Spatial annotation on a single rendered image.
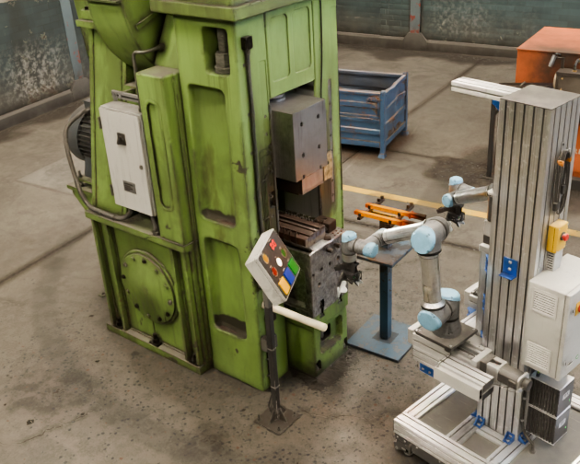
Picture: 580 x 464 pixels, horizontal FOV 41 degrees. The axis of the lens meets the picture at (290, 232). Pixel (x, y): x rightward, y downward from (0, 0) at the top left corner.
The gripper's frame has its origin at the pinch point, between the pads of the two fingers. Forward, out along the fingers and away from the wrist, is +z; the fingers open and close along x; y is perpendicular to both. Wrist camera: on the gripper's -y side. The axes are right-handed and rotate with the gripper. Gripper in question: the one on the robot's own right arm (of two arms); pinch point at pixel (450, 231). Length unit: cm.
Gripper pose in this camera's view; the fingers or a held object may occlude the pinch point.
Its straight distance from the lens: 466.1
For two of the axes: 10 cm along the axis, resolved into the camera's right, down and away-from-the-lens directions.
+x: 7.3, -3.5, 5.9
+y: 6.8, 3.1, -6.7
